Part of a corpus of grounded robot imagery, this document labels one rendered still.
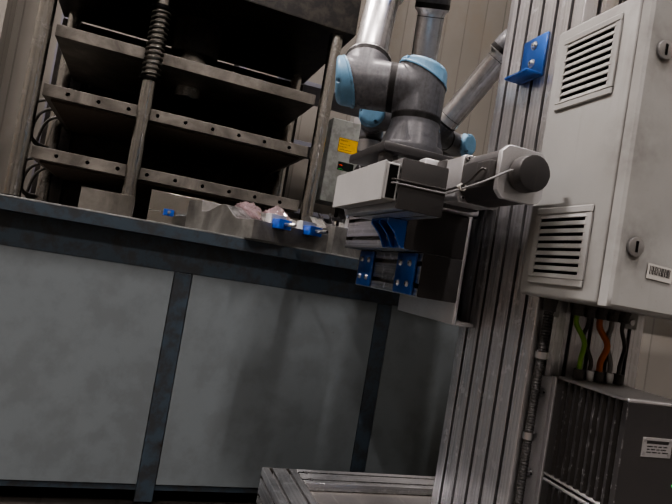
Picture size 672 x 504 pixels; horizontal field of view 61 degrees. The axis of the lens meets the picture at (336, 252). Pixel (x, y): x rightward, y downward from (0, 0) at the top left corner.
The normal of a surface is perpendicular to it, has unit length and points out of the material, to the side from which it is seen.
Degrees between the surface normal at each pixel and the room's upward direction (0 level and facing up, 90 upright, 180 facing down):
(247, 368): 90
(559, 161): 90
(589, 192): 90
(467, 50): 90
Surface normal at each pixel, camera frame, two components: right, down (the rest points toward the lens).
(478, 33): 0.31, 0.02
